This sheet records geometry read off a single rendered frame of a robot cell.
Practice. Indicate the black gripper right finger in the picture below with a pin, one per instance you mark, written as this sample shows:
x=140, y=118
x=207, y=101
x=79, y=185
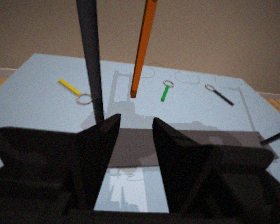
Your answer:
x=184, y=164

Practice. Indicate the orange handle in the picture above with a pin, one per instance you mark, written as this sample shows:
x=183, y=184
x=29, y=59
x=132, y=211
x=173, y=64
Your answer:
x=148, y=17

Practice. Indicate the yellow handle with grey loop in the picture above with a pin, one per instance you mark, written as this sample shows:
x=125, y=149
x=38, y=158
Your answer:
x=75, y=91

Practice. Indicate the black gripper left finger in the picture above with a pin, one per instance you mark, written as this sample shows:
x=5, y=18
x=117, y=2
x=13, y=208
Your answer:
x=86, y=153

